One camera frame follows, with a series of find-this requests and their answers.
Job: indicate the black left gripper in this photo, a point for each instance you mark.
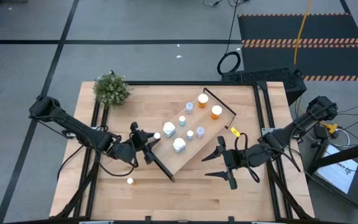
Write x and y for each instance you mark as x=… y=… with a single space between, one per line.
x=129 y=151

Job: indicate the small teal bottle white cap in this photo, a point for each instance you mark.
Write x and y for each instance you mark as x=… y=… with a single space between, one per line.
x=190 y=133
x=182 y=118

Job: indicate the wooden shelf with black ends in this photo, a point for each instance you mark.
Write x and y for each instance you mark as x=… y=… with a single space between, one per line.
x=166 y=155

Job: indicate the small white-capped bottle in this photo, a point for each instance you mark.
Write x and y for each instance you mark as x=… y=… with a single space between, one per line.
x=157 y=135

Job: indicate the yellow tag on gripper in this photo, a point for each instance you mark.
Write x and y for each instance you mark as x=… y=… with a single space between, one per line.
x=235 y=132

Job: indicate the white medicine bottle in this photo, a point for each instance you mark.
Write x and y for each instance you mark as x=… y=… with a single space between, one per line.
x=169 y=127
x=179 y=143

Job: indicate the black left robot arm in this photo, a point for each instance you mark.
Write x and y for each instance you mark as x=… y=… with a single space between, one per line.
x=70 y=126

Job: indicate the black metal stand bar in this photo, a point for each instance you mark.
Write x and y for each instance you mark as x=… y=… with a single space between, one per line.
x=346 y=154

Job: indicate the black hazard-striped floor mat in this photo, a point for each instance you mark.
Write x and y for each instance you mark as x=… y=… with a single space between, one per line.
x=322 y=59

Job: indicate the black computer tower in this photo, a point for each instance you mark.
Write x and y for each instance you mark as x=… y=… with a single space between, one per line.
x=269 y=75

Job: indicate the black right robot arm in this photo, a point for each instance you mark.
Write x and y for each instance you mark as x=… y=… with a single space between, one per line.
x=291 y=130

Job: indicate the yellow power plug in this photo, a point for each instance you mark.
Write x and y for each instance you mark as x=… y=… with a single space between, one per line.
x=331 y=127

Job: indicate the small orange bottle white cap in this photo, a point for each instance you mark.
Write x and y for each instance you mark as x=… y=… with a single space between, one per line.
x=130 y=180

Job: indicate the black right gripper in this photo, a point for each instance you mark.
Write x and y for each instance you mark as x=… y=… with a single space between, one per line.
x=239 y=158

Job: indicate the clear plastic medicine bottle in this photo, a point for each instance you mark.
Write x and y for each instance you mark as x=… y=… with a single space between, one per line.
x=200 y=130
x=189 y=106

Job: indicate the small green potted plant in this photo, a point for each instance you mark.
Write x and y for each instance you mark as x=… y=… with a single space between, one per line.
x=110 y=90

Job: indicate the large orange bottle white cap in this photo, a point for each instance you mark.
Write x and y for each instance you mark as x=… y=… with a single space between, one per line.
x=216 y=109
x=202 y=98

